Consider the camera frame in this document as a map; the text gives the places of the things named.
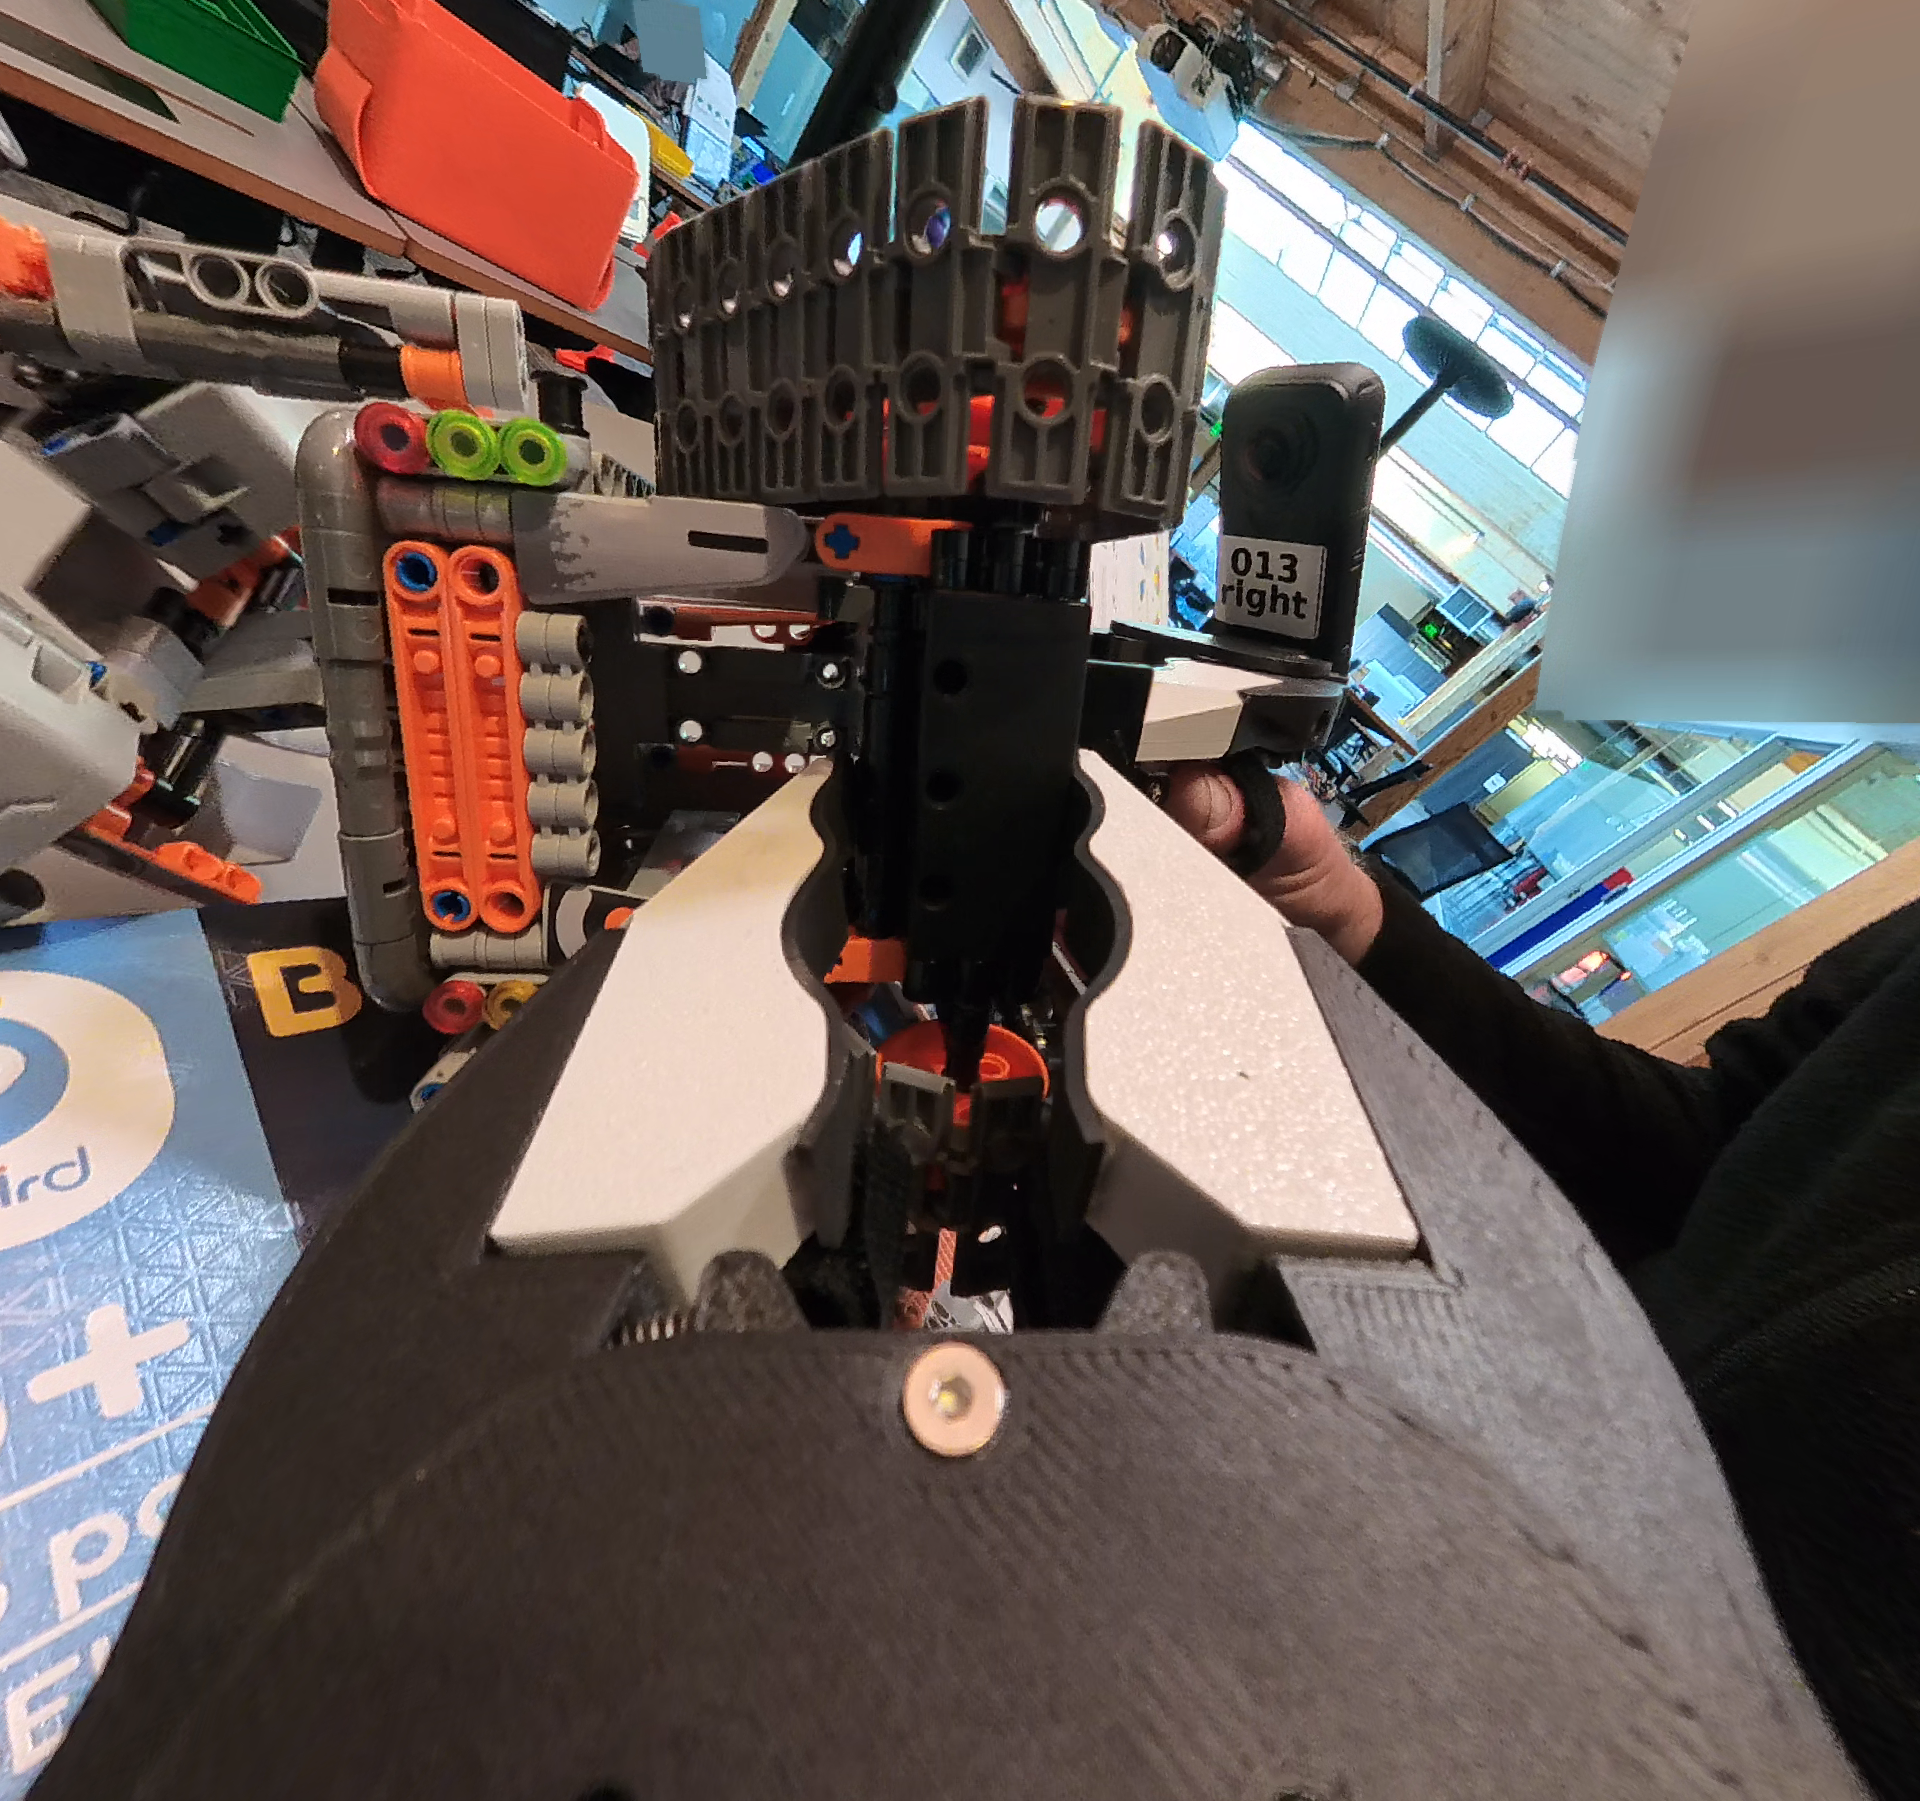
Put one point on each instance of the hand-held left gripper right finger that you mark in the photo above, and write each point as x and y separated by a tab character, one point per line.
1261	1082

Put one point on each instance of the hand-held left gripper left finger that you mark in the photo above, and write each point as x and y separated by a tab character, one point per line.
647	1082

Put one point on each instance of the tracked building-block toy robot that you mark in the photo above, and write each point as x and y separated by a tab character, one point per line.
901	333

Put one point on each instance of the blue robot kit box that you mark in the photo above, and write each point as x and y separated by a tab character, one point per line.
150	1322

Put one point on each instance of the person's right forearm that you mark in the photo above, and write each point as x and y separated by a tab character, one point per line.
1620	1171

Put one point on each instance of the person's right hand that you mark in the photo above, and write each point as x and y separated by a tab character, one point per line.
1328	897

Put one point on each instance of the black pole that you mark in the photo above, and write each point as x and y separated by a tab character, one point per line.
901	3

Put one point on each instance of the orange plastic bin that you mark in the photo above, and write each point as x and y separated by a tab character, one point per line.
480	124

